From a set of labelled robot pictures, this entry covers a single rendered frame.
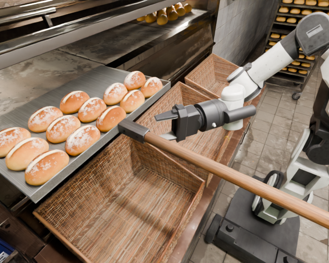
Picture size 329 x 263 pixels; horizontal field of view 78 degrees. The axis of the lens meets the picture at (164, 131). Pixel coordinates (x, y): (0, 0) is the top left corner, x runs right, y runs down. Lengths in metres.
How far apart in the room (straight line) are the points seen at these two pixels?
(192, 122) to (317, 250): 1.57
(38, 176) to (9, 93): 0.49
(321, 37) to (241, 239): 1.19
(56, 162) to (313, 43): 0.82
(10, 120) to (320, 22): 1.00
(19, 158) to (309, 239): 1.86
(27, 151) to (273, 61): 0.83
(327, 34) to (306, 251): 1.47
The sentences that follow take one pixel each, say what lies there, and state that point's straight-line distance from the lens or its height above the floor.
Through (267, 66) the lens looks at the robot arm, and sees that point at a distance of 0.89.
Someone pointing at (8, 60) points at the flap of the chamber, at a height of 1.41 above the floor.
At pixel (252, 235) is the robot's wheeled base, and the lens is 1.59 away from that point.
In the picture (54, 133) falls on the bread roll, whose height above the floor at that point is 1.22.
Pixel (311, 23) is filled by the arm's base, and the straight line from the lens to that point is 0.86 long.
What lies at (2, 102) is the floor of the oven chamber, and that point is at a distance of 0.89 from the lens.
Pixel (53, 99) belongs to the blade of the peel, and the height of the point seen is 1.18.
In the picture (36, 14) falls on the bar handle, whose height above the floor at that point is 1.46.
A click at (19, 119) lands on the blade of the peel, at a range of 0.76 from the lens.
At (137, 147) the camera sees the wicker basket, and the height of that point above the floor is 0.74.
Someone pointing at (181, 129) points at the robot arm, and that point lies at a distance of 0.57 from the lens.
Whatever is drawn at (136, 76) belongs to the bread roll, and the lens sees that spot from 0.76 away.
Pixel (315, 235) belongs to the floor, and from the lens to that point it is 2.01.
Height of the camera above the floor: 1.58
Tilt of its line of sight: 43 degrees down
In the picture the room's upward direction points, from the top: straight up
